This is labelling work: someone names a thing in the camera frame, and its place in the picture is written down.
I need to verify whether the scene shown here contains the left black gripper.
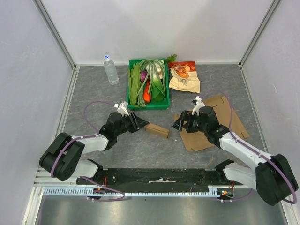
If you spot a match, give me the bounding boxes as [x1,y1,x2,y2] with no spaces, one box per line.
[115,111,149,136]

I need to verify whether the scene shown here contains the small brown cardboard box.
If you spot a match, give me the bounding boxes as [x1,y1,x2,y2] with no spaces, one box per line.
[145,124,170,139]

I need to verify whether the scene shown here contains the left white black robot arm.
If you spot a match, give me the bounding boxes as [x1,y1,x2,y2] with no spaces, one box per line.
[39,112,149,181]

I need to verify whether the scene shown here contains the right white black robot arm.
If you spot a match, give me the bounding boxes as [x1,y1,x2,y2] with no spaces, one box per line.
[172,106,299,206]

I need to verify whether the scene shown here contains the green plastic crate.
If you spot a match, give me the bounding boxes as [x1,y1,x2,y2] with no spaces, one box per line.
[127,59,170,110]

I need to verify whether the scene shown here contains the flat brown cardboard sheet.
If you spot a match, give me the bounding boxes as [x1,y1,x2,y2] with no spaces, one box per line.
[179,95,249,151]

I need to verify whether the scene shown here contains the orange carrot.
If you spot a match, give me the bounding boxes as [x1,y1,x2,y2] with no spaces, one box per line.
[143,80,151,103]

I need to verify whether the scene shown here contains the green bok choy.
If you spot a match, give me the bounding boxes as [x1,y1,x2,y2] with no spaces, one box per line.
[150,77,165,103]

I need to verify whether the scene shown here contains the orange beige snack bag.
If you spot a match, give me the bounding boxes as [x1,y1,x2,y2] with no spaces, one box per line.
[167,61,201,93]

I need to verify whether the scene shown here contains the green leafy vegetable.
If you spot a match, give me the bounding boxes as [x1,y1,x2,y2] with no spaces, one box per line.
[128,63,141,105]

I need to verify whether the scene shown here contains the purple onion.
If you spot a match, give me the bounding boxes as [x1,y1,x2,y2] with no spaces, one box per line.
[140,71,148,82]

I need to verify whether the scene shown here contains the clear plastic water bottle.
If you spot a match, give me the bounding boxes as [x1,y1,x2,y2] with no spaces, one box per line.
[104,55,119,85]

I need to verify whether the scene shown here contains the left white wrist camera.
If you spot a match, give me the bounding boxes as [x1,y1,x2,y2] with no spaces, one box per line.
[113,101,129,116]

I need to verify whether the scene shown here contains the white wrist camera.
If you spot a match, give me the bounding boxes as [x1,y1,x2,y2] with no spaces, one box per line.
[192,96,205,115]
[113,101,129,116]

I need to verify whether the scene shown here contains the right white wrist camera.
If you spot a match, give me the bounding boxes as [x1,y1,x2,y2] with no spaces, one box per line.
[192,96,205,115]

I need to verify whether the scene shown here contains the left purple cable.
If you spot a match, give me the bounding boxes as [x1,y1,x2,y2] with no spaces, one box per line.
[50,101,126,202]

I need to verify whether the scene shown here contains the purple cable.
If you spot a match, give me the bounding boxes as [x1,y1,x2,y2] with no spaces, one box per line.
[217,90,298,204]
[50,101,126,202]

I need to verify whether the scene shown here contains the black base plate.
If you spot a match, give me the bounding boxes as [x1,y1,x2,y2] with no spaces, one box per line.
[91,168,232,193]

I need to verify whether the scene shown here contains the grey slotted cable duct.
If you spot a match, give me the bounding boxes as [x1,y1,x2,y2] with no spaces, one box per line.
[43,187,220,197]

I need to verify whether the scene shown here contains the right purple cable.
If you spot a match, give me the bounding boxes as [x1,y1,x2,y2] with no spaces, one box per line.
[217,90,298,204]

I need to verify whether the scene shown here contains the right aluminium frame post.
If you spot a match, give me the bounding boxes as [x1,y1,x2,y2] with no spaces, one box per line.
[239,0,281,68]

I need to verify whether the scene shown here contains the aluminium frame post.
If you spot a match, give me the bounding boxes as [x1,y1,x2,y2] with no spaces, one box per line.
[33,0,77,70]
[239,0,281,68]

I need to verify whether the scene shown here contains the left aluminium frame post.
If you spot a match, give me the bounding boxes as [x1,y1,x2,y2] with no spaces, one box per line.
[33,0,77,70]

